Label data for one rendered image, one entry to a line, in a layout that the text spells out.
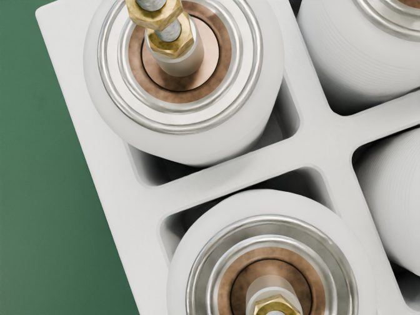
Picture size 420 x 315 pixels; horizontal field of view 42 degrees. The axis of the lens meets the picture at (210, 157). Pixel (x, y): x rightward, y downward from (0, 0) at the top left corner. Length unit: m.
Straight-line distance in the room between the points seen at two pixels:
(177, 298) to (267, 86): 0.10
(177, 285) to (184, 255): 0.01
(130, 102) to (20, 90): 0.30
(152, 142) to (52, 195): 0.29
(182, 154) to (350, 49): 0.09
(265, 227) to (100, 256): 0.29
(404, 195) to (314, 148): 0.07
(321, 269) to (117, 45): 0.14
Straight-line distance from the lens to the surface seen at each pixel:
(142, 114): 0.25
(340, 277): 0.25
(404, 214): 0.28
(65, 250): 0.53
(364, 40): 0.26
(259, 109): 0.25
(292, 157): 0.32
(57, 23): 0.35
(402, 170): 0.29
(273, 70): 0.25
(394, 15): 0.26
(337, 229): 0.25
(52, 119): 0.53
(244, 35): 0.25
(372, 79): 0.31
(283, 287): 0.22
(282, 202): 0.25
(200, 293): 0.25
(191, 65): 0.24
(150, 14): 0.18
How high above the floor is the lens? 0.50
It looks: 85 degrees down
